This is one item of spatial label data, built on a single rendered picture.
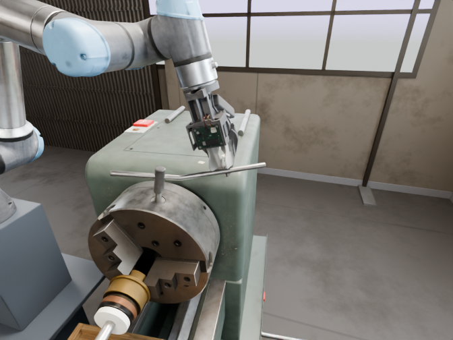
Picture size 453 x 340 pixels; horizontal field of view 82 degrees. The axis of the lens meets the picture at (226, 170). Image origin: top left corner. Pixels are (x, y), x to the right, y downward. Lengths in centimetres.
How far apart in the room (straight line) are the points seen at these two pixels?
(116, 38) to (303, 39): 253
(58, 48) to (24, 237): 67
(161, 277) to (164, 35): 48
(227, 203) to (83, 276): 70
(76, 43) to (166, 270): 46
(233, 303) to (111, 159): 62
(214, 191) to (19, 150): 59
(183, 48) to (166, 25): 5
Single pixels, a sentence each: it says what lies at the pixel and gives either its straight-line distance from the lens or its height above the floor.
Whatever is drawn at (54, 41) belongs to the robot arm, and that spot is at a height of 156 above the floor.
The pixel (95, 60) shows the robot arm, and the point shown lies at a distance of 44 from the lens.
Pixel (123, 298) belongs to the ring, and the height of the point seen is 111.
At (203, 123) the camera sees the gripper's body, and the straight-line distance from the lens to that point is 50.
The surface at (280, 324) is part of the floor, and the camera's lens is 187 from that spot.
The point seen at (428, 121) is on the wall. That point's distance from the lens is 326.
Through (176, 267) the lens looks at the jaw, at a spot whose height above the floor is 111.
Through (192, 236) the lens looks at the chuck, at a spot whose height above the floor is 118.
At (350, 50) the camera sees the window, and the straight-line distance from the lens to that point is 293.
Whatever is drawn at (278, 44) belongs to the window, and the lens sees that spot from 292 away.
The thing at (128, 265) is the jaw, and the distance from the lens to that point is 64.
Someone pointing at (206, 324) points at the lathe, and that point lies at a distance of 83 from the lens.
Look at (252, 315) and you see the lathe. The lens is 124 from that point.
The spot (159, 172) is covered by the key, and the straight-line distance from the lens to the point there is 57.
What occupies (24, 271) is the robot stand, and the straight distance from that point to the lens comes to 105.
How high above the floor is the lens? 157
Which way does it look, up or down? 28 degrees down
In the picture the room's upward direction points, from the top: straight up
